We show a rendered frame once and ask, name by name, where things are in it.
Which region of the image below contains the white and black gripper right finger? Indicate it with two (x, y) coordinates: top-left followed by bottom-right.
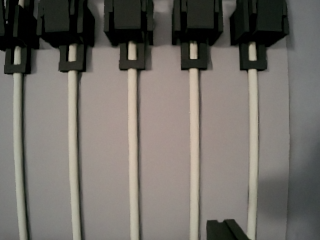
(221, 219), (252, 240)

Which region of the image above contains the white cable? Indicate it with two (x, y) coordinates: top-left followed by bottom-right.
(189, 41), (199, 240)
(128, 41), (140, 240)
(68, 43), (82, 240)
(247, 42), (258, 240)

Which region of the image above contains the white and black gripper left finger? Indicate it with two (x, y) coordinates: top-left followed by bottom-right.
(206, 220), (232, 240)

